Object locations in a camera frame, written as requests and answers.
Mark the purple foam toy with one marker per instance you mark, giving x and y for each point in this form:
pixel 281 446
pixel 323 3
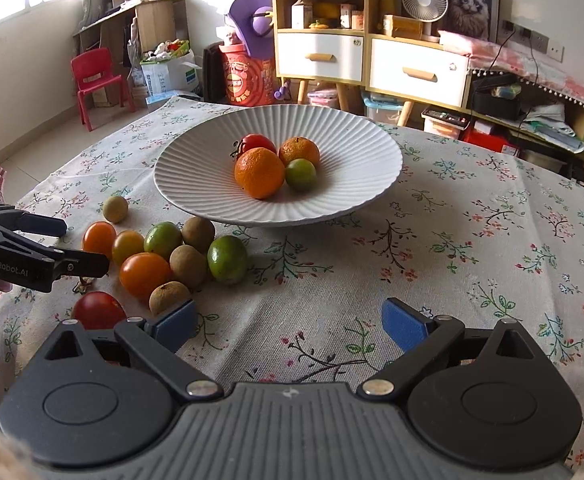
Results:
pixel 253 21

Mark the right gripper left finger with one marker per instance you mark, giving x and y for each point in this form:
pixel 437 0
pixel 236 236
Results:
pixel 152 345

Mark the brown kiwi front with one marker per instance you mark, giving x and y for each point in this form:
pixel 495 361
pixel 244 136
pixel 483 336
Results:
pixel 167 296

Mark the red drum container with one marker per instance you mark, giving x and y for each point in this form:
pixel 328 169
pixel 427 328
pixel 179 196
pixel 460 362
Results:
pixel 249 81

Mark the red tomato with stem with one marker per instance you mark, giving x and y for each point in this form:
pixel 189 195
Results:
pixel 251 141

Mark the floral tablecloth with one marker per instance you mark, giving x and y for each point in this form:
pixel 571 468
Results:
pixel 463 231

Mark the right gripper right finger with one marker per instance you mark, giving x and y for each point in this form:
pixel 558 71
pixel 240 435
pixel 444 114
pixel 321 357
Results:
pixel 427 344

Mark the large orange mandarin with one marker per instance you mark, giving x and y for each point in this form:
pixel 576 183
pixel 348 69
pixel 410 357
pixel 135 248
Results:
pixel 259 173

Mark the framed cat picture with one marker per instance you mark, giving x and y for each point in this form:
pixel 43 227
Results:
pixel 477 19

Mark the lone brown kiwi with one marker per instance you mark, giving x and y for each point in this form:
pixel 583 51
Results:
pixel 115 209

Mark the wooden drawer cabinet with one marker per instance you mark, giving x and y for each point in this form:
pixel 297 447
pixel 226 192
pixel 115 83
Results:
pixel 343 42

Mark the dried tomato calyx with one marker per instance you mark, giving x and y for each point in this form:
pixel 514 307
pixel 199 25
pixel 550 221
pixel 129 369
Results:
pixel 83 286

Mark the green lime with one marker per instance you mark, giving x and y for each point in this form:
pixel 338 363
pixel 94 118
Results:
pixel 227 260
pixel 301 175
pixel 163 239

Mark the orange tomato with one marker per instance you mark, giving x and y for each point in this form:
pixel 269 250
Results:
pixel 142 273
pixel 99 238

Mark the small blue tissue box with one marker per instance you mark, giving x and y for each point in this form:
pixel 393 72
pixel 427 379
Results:
pixel 160 99

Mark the white cardboard box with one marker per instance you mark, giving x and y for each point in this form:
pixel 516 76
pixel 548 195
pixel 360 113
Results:
pixel 177 74

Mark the round red tomato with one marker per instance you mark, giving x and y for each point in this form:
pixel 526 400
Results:
pixel 98 311

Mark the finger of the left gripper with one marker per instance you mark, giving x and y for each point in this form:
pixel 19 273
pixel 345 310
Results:
pixel 19 220
pixel 79 263

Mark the white desk fan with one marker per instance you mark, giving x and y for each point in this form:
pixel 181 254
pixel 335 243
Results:
pixel 426 11

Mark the red plastic chair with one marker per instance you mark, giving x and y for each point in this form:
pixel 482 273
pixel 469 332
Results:
pixel 93 70

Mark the white ribbed plate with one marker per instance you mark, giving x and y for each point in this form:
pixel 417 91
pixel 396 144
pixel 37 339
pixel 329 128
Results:
pixel 359 161

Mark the small orange mandarin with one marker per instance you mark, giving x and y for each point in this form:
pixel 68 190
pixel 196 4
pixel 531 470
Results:
pixel 297 148

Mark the brown kiwi back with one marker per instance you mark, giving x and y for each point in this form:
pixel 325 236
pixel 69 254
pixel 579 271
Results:
pixel 199 233

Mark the olive green-orange tomato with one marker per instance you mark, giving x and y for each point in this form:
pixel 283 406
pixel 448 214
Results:
pixel 126 244

